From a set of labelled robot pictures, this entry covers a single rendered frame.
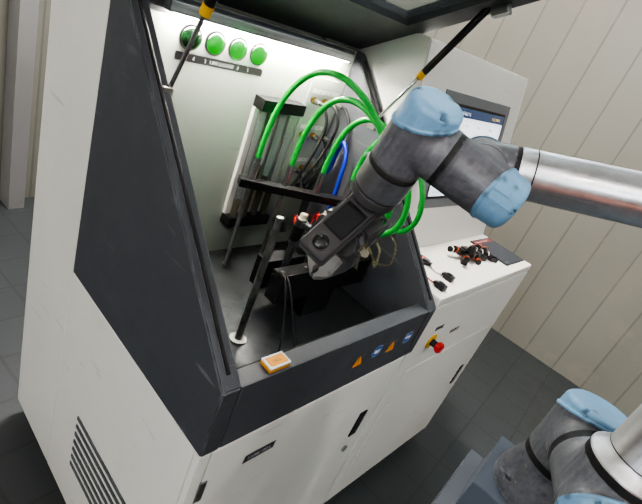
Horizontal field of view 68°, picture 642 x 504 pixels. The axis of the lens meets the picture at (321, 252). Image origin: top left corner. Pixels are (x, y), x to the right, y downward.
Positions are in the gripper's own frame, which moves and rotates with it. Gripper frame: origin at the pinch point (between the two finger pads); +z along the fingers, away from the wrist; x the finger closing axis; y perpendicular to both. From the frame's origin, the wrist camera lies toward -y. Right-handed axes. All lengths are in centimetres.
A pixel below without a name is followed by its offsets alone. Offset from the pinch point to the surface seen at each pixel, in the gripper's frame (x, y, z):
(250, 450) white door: -13.8, -9.9, 38.8
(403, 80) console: 31, 65, -7
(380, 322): -11.7, 27.1, 23.7
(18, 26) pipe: 199, 44, 86
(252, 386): -6.7, -12.3, 17.1
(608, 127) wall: -9, 270, 23
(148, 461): -2, -24, 50
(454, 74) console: 26, 81, -11
